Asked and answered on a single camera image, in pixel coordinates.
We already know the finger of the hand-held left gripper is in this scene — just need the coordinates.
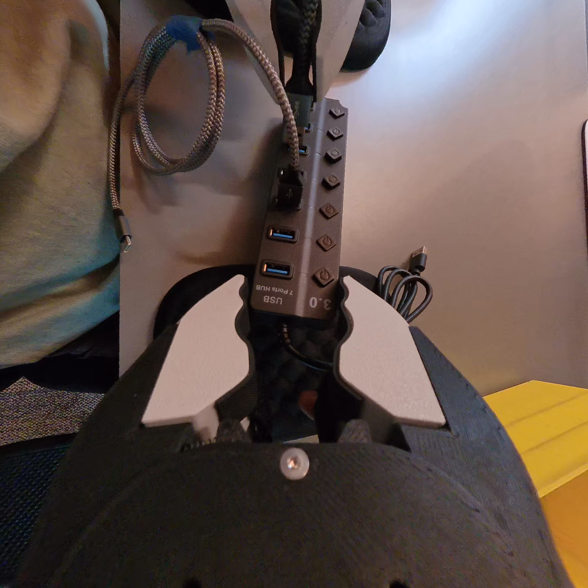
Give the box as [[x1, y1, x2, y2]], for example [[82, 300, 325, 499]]
[[312, 0, 368, 102], [225, 0, 295, 106]]

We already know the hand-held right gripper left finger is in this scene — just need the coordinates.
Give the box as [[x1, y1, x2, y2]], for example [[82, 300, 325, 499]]
[[141, 274, 256, 443]]

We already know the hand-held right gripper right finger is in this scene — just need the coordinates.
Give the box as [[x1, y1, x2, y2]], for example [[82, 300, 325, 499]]
[[332, 274, 447, 428]]

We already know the dark braided usb cable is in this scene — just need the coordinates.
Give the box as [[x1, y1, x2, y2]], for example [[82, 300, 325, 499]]
[[271, 0, 320, 125]]

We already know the dark grey usb hub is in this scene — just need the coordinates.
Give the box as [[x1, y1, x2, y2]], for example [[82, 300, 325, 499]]
[[250, 96, 350, 328]]

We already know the grey braided usb cable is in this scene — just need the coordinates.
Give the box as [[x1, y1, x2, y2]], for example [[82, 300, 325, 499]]
[[107, 15, 307, 254]]

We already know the yellow plastic bin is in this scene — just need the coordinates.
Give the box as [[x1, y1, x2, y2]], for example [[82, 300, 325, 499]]
[[482, 380, 588, 588]]

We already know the black quilted mat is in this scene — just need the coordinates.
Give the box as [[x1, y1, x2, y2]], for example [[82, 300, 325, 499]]
[[154, 264, 384, 442]]

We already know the blue mesh chair seat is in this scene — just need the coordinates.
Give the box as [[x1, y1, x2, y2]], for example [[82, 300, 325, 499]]
[[0, 443, 70, 584]]

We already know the thin black hub cable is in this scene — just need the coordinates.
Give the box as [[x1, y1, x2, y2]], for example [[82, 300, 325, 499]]
[[278, 245, 433, 372]]

